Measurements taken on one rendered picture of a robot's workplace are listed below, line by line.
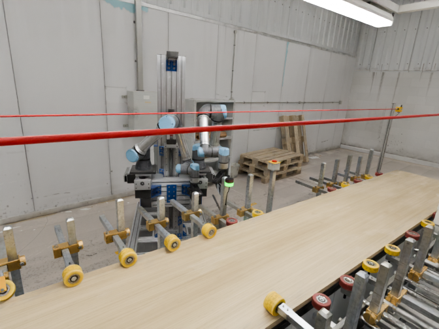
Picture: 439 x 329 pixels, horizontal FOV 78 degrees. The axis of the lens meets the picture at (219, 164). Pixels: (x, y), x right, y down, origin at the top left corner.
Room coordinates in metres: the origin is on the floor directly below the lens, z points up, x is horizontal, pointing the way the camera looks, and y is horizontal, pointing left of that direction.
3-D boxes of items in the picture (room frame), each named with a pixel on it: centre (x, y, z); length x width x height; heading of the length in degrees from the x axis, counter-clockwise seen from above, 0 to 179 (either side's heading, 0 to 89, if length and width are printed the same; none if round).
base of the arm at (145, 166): (2.35, 0.69, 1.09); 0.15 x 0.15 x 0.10
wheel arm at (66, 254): (1.22, 0.78, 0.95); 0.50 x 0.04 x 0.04; 38
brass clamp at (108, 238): (1.37, 0.56, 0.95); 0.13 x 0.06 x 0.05; 128
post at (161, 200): (1.54, 0.35, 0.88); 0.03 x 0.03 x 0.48; 38
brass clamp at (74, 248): (1.22, 0.76, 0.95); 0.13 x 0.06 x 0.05; 128
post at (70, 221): (1.23, 0.75, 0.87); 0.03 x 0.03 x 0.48; 38
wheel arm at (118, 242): (1.37, 0.59, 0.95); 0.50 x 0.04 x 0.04; 38
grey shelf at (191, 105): (4.80, 0.26, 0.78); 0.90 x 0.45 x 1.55; 132
